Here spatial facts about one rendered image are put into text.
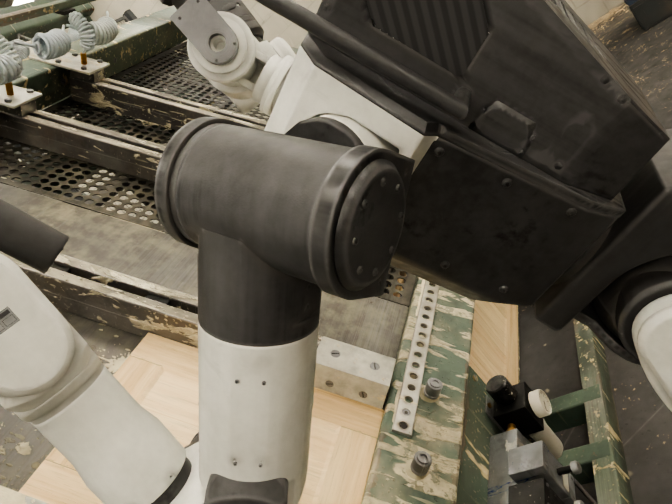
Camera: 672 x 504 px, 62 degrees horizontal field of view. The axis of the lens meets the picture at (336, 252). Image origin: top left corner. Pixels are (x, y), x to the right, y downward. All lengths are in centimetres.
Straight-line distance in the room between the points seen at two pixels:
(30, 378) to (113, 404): 7
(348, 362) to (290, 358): 50
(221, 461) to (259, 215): 20
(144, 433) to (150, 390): 42
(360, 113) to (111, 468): 33
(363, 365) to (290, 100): 53
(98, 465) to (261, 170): 27
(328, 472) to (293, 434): 40
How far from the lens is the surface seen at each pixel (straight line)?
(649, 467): 182
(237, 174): 35
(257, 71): 62
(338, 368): 88
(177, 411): 89
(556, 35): 45
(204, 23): 56
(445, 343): 102
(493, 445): 97
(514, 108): 47
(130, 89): 176
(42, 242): 48
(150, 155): 139
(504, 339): 190
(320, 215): 31
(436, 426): 89
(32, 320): 44
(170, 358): 95
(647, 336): 60
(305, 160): 34
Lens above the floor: 136
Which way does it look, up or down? 16 degrees down
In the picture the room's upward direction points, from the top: 41 degrees counter-clockwise
